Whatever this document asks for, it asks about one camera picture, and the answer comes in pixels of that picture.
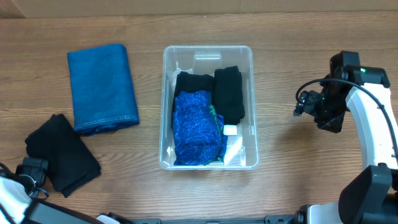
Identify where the small black cloth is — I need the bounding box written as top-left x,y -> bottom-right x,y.
213,66 -> 245,125

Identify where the blue towel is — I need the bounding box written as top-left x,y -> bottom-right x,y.
67,44 -> 139,136

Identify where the clear plastic storage bin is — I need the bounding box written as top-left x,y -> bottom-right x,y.
159,45 -> 259,170

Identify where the blue sparkly fabric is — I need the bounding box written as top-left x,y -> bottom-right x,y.
172,90 -> 228,166

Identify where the large black cloth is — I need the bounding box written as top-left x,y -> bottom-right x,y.
172,72 -> 215,111

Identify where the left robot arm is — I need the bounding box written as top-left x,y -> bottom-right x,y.
1,157 -> 133,224

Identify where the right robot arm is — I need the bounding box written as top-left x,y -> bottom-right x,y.
291,51 -> 397,223

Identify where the white label in bin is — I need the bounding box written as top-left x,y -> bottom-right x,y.
223,124 -> 238,136

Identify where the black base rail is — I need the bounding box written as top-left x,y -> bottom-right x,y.
131,215 -> 294,224

